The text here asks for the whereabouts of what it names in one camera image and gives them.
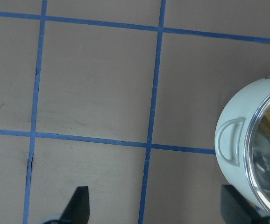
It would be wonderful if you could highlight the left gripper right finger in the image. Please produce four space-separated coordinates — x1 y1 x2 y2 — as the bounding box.
220 185 262 224

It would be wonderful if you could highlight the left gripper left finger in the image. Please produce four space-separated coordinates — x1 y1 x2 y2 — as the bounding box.
59 186 90 224

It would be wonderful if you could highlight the glass pot lid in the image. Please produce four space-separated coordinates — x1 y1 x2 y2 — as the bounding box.
244 94 270 211

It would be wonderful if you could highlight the pale green electric pot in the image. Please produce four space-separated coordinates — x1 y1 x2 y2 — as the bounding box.
214 74 270 212

